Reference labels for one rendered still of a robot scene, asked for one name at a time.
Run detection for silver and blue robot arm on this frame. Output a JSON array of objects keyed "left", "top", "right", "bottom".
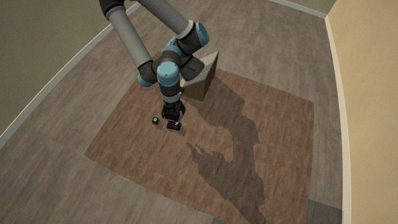
[{"left": 99, "top": 0, "right": 209, "bottom": 103}]

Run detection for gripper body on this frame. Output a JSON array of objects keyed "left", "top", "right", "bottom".
[{"left": 161, "top": 98, "right": 183, "bottom": 122}]

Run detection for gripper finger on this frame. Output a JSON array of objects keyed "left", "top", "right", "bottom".
[{"left": 178, "top": 105, "right": 186, "bottom": 123}]

